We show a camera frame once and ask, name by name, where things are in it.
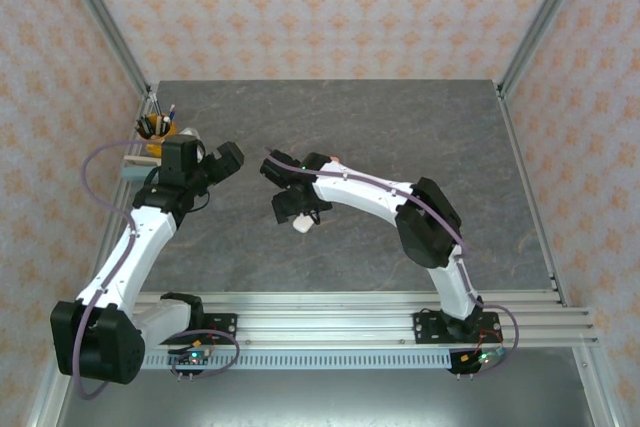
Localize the teal beige stapler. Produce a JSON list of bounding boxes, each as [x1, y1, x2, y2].
[[121, 154, 164, 183]]

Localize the aluminium frame post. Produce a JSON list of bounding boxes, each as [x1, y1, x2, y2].
[[499, 0, 599, 98], [52, 0, 153, 94]]

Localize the small controller circuit board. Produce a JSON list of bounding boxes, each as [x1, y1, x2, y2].
[[459, 346, 506, 367], [167, 346, 215, 369]]

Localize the aluminium table side rail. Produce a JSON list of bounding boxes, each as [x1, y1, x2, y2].
[[497, 86, 619, 427], [24, 91, 161, 427]]

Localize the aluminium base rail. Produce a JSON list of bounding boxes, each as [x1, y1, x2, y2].
[[52, 290, 600, 349]]

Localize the yellow pen holder cup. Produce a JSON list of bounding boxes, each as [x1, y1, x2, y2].
[[137, 115, 179, 159]]

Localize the white slotted cable duct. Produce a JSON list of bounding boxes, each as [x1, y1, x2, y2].
[[139, 350, 454, 371]]

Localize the grey metal panel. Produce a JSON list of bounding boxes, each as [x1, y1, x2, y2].
[[54, 369, 596, 427]]

